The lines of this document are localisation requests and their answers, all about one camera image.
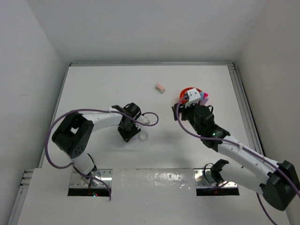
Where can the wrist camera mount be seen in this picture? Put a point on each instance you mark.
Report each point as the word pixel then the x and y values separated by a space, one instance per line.
pixel 144 120
pixel 192 97

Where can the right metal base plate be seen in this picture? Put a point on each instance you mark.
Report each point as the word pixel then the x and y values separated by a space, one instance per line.
pixel 203 180

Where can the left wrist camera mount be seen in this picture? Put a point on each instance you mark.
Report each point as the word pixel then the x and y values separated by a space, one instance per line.
pixel 144 120

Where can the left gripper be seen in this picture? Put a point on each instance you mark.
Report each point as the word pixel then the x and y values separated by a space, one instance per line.
pixel 127 136

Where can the orange round divided container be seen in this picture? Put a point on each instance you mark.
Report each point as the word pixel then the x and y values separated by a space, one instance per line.
pixel 184 92

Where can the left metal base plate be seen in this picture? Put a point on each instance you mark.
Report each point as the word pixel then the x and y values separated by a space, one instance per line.
pixel 78 181

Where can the light pink highlighter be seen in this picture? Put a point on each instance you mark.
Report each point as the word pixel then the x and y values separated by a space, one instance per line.
pixel 204 101

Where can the metal base plate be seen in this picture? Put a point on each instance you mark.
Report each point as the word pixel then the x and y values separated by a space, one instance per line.
pixel 203 180
pixel 78 181

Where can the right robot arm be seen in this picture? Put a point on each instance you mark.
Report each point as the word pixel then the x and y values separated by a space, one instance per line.
pixel 277 182

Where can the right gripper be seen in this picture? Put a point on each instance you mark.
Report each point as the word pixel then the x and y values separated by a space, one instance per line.
pixel 181 109

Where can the clear tape roll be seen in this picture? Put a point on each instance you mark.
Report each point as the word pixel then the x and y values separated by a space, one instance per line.
pixel 143 136

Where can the pink mini stapler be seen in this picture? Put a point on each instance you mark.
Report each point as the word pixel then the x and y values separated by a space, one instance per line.
pixel 160 88

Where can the light blue marker cap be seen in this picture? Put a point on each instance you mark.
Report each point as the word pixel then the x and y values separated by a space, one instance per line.
pixel 202 94

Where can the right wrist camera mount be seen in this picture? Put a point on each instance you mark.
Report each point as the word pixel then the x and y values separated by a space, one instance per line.
pixel 192 97

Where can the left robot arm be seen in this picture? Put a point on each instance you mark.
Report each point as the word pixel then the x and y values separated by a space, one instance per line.
pixel 73 134

